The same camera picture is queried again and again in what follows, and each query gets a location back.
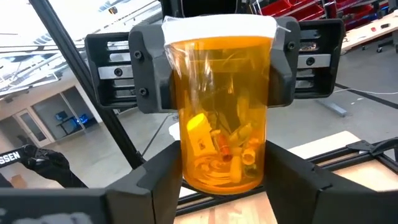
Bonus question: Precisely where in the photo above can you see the black desk with monitors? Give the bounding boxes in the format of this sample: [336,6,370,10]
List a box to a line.
[54,110,91,135]

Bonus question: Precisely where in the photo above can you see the large amber pill bottle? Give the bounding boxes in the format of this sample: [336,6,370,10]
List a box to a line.
[160,13,278,196]

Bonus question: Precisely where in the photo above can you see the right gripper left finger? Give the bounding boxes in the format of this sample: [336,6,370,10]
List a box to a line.
[0,141,184,224]

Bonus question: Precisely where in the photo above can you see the red storage bins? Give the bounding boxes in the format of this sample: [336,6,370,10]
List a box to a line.
[259,0,389,30]

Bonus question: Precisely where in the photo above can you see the white floor cable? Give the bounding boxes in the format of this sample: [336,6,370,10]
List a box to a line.
[332,88,398,96]

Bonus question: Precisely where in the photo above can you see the grey floor block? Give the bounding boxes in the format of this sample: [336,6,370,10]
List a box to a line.
[316,98,348,118]

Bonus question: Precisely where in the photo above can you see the wooden workbench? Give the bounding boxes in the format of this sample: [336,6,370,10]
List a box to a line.
[340,9,398,54]

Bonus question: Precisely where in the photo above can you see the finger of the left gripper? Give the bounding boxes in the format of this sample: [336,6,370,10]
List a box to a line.
[128,22,178,114]
[267,16,302,109]

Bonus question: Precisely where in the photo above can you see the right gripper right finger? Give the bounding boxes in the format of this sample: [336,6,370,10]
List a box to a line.
[263,140,398,224]

